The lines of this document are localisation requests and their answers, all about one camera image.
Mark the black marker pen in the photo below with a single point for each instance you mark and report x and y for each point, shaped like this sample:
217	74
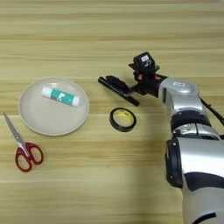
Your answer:
134	102

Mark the black tape roll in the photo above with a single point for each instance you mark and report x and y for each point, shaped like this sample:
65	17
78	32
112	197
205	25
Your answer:
122	129

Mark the small black box white label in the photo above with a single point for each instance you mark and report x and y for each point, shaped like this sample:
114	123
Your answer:
145	61

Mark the beige round plate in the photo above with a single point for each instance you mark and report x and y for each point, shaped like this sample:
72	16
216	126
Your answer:
52	119

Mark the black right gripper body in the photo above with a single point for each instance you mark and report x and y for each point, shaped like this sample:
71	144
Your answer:
150	83

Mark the white green glue stick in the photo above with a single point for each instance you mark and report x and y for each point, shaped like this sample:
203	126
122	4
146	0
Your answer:
61	96

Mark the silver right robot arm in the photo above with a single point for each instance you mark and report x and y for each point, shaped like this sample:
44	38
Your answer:
198	163

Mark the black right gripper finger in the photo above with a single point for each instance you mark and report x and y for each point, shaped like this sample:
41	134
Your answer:
118	84
132	66

